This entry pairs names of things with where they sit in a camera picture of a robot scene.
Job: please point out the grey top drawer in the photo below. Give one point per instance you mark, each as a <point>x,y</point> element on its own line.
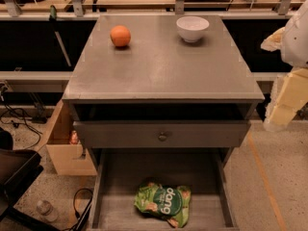
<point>124,134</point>

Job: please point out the red can in box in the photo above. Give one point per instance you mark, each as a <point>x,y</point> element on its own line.
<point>73,139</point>

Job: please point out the black chair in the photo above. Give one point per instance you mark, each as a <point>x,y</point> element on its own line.
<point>18,170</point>

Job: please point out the white ceramic bowl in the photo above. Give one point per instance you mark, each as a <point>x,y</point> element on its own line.
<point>191,28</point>

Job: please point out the green handled tool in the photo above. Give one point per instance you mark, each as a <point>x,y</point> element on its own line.
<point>53,20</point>

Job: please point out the cardboard box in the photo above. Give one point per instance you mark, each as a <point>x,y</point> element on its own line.
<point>67,159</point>

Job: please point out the round metal drawer knob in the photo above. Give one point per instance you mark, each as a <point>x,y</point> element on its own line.
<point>162,136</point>

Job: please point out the clear plastic water bottle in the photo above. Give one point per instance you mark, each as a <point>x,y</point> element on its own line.
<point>47,211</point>

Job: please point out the grey wooden cabinet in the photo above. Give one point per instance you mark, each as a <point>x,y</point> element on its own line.
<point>160,77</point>

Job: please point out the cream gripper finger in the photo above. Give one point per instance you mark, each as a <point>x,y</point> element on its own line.
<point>273,42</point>
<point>289,94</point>

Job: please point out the orange fruit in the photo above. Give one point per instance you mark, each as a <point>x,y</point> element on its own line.
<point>120,36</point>

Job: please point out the grey open middle drawer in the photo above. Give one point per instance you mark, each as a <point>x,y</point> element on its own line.
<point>121,171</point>

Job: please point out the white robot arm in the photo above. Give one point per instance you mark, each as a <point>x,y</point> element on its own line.
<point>294,44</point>

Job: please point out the green rice chip bag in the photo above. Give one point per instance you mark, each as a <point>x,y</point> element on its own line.
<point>165,202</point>

